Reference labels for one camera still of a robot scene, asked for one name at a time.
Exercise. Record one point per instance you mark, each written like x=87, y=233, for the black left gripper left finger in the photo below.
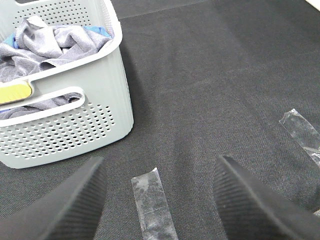
x=72, y=211

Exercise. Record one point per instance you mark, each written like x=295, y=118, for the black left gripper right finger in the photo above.
x=250, y=210

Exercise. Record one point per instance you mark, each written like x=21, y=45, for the grey towel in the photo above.
x=43, y=47

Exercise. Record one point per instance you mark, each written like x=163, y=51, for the clear tape strip centre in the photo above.
x=155, y=219

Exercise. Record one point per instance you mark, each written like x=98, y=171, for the clear tape strip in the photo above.
x=155, y=219
x=303, y=133

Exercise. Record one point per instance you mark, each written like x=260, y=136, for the clear tape strip right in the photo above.
x=303, y=133

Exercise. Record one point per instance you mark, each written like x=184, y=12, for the grey perforated laundry basket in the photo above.
x=102, y=114

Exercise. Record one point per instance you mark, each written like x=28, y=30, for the yellow cloth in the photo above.
x=14, y=91

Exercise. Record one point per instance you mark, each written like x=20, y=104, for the black table mat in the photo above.
x=206, y=78

